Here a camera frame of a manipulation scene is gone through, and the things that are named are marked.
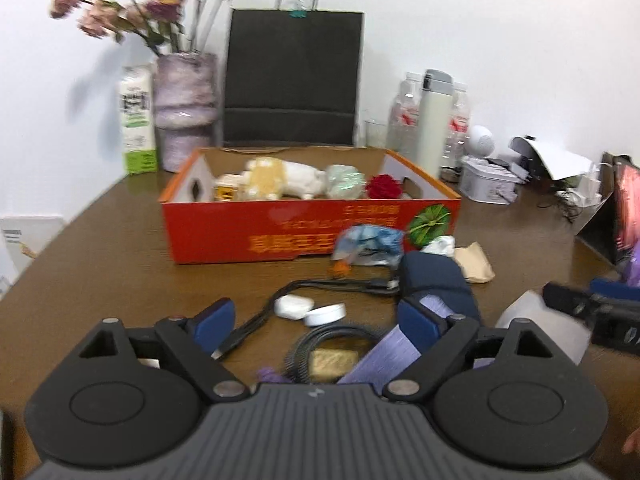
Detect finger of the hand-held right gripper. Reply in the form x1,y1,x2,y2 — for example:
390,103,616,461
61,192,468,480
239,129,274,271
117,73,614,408
542,282,601,320

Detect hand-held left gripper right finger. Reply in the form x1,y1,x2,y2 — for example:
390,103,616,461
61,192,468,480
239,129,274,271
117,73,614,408
382,295,556,403

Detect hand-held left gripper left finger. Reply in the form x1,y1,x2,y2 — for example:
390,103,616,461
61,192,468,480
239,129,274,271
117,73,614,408
80,297,251,403

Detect brown paper napkin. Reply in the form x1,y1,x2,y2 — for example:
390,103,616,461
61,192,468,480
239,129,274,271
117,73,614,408
452,241,496,286

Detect black cable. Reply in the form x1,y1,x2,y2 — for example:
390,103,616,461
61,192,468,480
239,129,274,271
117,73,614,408
285,325,388,383
212,277,401,361

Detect red cardboard box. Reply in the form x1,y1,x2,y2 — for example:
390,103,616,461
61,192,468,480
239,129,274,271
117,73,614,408
160,146,462,265

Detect brown wooden desktop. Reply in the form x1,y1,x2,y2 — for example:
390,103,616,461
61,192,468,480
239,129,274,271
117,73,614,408
0,160,640,480

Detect crumpled white tissue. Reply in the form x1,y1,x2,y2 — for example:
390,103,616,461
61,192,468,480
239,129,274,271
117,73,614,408
420,235,457,260

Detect white earbuds case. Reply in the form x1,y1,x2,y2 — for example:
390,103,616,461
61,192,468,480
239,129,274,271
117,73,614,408
274,295,315,321

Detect white round lid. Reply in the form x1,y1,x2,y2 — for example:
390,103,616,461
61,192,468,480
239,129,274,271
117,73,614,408
304,304,347,327

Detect gold packet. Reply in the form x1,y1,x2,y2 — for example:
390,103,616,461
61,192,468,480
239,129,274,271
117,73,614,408
309,349,360,378

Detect small yellow jar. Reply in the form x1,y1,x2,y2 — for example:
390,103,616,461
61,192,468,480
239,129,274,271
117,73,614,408
212,174,246,202

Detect red rose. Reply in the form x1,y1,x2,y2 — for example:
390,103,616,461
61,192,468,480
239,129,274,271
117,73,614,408
365,174,404,200

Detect white lidded storage box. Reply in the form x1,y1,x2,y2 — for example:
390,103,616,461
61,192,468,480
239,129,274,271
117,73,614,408
459,156,521,205

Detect pale green packet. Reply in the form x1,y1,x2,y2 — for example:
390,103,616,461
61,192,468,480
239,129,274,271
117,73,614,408
326,164,367,200

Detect white yellow plush toy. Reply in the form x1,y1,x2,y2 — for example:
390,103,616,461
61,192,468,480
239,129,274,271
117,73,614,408
242,157,328,200

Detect clear drinking glass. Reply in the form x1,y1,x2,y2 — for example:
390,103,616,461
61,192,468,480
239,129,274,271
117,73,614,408
364,119,390,150

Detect white thermos bottle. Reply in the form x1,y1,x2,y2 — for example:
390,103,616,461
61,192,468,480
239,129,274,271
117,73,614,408
416,69,455,177

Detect clear plastic water bottle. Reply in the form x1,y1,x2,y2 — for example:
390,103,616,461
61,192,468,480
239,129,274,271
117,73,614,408
387,72,423,161
442,82,472,171

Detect white green milk carton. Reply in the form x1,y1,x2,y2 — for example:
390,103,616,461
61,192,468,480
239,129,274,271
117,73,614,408
119,62,160,176

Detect purple mottled vase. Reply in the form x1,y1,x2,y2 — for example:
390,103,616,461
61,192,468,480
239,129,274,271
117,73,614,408
152,51,219,173

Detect black paper bag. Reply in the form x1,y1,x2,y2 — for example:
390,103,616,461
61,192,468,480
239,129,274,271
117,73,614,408
222,0,366,148

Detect dried pink flower bouquet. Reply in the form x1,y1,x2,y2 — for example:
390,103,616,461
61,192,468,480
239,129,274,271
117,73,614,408
48,0,248,58

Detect tangled black cables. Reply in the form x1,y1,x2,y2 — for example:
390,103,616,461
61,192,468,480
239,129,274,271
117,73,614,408
537,187,586,223

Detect black coiled cable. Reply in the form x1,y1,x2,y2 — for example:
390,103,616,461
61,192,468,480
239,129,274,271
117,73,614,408
285,325,388,383

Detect white round camera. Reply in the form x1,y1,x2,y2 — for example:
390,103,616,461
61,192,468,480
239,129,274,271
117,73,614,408
465,125,497,158

